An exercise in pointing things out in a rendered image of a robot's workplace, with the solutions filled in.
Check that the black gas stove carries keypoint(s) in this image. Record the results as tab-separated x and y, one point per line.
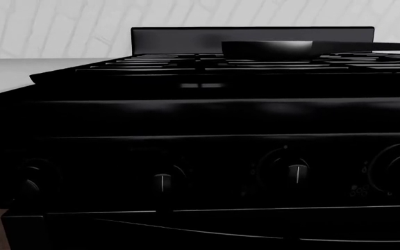
200	117

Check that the black stove grate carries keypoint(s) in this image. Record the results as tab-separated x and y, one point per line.
172	63

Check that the black frying pan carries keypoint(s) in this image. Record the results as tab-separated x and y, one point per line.
269	50

